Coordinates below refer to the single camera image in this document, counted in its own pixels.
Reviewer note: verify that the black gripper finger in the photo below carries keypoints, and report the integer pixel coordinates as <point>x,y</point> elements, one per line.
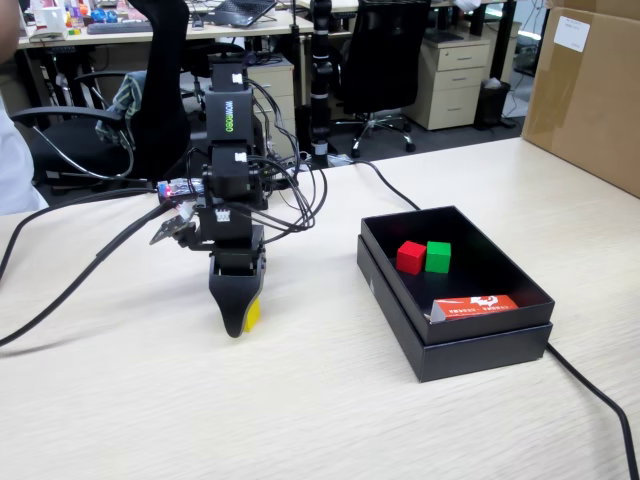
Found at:
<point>232,300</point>

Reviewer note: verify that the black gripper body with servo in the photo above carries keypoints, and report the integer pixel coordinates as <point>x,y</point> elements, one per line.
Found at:
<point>227,232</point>

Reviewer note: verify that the yellow wooden cube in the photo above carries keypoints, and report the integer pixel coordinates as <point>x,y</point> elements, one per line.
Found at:
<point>255,315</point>

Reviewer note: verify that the person's bare forearm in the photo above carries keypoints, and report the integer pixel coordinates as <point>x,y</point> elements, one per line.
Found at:
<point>12,42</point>

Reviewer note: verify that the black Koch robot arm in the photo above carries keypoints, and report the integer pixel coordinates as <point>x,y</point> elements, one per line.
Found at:
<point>229,130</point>

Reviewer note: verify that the black box inner tray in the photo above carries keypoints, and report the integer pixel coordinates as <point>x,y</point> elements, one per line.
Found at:
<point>480,280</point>

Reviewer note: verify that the black box outer lid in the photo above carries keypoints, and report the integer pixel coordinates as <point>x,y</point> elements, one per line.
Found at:
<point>480,360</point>

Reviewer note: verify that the large brown cardboard box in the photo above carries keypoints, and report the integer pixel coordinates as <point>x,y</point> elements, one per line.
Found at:
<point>590,110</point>

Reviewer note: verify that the controller board with LEDs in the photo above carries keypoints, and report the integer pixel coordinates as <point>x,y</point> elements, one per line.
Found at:
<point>175,189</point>

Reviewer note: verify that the striped green cloth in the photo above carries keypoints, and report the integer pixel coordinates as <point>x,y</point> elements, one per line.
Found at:
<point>125,105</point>

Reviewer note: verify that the black office chair with armrests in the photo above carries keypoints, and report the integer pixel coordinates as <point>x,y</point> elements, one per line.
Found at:
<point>165,75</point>

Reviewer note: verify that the black pole with white bands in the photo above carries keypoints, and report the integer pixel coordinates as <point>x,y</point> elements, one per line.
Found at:
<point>320,75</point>

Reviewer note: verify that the red wooden cube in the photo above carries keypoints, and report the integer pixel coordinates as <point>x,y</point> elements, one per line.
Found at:
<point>411,257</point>

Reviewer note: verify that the green wooden cube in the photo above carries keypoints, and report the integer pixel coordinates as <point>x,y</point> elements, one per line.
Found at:
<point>438,257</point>

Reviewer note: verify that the black open laptop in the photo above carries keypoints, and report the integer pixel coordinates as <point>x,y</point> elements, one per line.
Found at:
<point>242,12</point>

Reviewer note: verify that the long beige office desk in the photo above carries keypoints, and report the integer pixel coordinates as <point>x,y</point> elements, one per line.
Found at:
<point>125,36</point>

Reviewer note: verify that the person in white shirt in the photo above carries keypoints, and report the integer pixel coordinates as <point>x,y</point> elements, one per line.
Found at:
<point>15,165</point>

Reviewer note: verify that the dark computer keyboard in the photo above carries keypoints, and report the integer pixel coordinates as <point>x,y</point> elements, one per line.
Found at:
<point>120,27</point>

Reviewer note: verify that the black mesh office chair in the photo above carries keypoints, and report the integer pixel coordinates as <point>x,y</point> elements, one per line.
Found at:
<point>382,55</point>

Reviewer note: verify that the orange red paper carton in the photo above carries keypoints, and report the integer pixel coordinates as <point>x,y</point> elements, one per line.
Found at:
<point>475,306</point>

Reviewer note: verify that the blue toy balls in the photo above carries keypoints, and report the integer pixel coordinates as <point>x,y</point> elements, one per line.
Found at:
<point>102,15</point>

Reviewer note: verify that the white desk gadget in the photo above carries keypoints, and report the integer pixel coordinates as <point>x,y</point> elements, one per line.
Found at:
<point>50,22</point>

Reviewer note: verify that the black trash bin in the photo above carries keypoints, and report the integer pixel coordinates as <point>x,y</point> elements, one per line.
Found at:
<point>492,105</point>

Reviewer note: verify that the white shipping label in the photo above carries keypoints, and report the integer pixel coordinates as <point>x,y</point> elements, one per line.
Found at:
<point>571,34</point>

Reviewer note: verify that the small wrist camera board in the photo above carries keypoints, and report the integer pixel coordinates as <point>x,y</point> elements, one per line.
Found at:
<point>170,231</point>

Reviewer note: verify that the beige drawer pedestal with lock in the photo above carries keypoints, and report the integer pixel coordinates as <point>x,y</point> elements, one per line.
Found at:
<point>450,85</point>

